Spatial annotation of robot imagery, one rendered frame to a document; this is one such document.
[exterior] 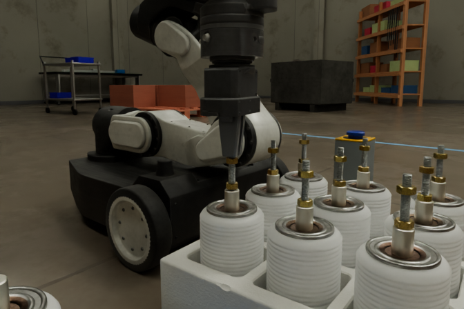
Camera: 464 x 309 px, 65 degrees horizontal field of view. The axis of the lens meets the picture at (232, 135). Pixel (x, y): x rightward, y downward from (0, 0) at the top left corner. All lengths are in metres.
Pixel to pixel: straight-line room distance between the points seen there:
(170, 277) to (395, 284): 0.31
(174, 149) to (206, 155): 0.18
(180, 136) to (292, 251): 0.67
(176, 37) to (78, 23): 9.08
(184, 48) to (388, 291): 0.75
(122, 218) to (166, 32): 0.50
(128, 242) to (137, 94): 4.06
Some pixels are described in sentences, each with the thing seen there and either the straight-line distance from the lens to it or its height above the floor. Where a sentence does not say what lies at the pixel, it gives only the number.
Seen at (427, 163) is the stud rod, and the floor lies 0.33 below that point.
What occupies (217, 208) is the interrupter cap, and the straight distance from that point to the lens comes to 0.55.
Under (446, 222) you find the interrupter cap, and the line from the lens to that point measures 0.57.
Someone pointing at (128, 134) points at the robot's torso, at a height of 0.28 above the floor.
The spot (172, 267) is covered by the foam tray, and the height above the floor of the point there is 0.17.
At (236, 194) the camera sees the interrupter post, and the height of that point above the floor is 0.28.
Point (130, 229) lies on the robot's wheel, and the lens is 0.92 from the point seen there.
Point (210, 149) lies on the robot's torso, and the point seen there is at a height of 0.27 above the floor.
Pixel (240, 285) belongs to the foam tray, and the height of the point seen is 0.18.
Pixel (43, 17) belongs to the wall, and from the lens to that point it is 9.70.
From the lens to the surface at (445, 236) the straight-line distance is 0.54.
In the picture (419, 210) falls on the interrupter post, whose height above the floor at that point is 0.27.
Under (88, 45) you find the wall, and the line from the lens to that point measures 10.10.
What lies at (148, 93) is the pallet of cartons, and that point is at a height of 0.32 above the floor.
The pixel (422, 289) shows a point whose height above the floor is 0.24.
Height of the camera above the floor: 0.44
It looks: 8 degrees down
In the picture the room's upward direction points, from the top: straight up
